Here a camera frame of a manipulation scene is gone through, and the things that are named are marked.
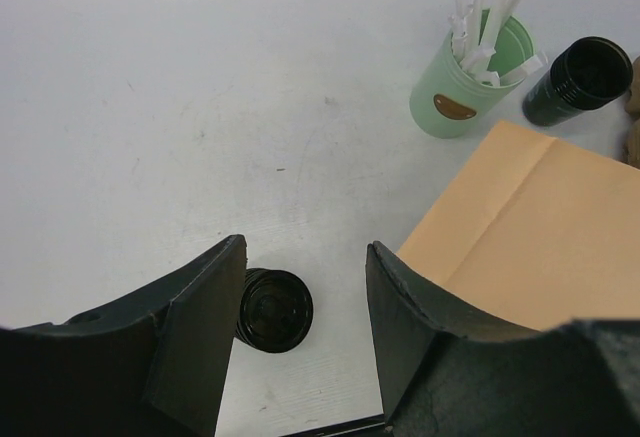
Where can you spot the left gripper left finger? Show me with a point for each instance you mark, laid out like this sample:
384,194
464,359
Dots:
151,363

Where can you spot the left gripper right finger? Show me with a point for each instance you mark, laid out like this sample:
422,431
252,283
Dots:
447,368

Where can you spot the brown paper bag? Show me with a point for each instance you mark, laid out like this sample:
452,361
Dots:
536,231

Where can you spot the green straw holder cup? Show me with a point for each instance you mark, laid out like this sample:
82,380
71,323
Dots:
446,101

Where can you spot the brown pulp cup carrier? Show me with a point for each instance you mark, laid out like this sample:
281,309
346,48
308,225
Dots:
632,108

